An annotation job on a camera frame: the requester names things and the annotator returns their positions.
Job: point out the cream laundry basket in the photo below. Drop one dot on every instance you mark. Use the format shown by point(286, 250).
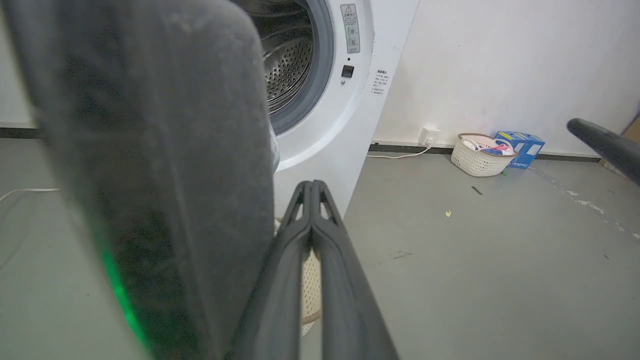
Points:
point(311, 290)

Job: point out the blue cardboard box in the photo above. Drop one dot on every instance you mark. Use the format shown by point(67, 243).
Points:
point(522, 147)

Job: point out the dark round washing machine door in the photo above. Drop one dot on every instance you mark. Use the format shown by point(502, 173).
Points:
point(150, 165)

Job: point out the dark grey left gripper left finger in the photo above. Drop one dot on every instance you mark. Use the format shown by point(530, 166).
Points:
point(280, 295)

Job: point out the white wall power socket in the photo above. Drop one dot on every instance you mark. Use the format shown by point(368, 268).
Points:
point(428, 136)

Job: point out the small white woven basket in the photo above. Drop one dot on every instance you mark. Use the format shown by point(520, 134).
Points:
point(481, 156)

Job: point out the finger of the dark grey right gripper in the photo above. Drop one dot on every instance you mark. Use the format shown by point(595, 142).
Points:
point(345, 300)

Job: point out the dark grey pointed left gripper right finger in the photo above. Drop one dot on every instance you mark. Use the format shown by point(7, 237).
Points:
point(607, 146)

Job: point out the white front-load washing machine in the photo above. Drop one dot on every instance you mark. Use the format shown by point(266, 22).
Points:
point(325, 100)

